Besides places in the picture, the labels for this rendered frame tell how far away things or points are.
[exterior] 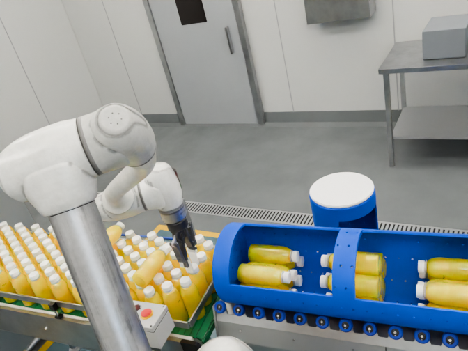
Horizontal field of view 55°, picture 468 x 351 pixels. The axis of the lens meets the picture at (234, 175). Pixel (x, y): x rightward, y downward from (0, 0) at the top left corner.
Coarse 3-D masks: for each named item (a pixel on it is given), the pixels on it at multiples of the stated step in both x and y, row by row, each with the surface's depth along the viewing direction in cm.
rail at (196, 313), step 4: (212, 280) 174; (212, 284) 173; (208, 288) 170; (212, 288) 173; (208, 292) 170; (204, 296) 167; (208, 296) 170; (204, 300) 167; (200, 304) 164; (204, 304) 167; (196, 308) 163; (200, 308) 164; (196, 312) 162; (200, 312) 164; (192, 316) 160; (196, 316) 162; (192, 320) 159; (192, 324) 159
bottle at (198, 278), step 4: (196, 272) 167; (200, 272) 168; (192, 276) 167; (196, 276) 167; (200, 276) 168; (204, 276) 170; (192, 280) 168; (196, 280) 167; (200, 280) 168; (204, 280) 169; (196, 284) 168; (200, 284) 168; (204, 284) 170; (200, 288) 169; (204, 288) 170; (200, 292) 170; (204, 292) 171; (208, 300) 173; (208, 304) 174
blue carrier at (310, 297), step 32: (256, 224) 157; (224, 256) 149; (320, 256) 162; (352, 256) 132; (416, 256) 148; (448, 256) 143; (224, 288) 150; (256, 288) 144; (320, 288) 159; (352, 288) 130; (384, 320) 132; (416, 320) 126; (448, 320) 122
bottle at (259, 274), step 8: (240, 264) 156; (248, 264) 155; (240, 272) 153; (248, 272) 152; (256, 272) 150; (264, 272) 149; (272, 272) 148; (280, 272) 149; (240, 280) 153; (248, 280) 152; (256, 280) 150; (264, 280) 149; (272, 280) 148; (280, 280) 148
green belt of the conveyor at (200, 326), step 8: (216, 296) 177; (16, 304) 202; (40, 304) 198; (72, 312) 188; (80, 312) 187; (208, 312) 171; (200, 320) 168; (208, 320) 168; (176, 328) 167; (184, 328) 166; (192, 328) 166; (200, 328) 165; (192, 336) 162; (200, 336) 162; (208, 336) 164
